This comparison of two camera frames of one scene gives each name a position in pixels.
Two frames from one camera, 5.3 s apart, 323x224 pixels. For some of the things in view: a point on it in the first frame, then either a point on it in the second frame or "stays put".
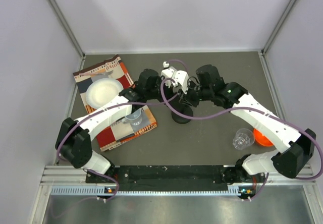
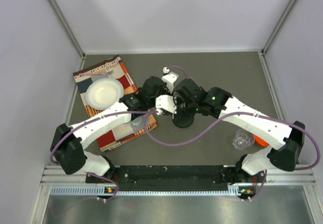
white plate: (102, 90) stays put
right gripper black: (194, 103) to (178, 100)
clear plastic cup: (244, 138) stays put
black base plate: (167, 178) stays put
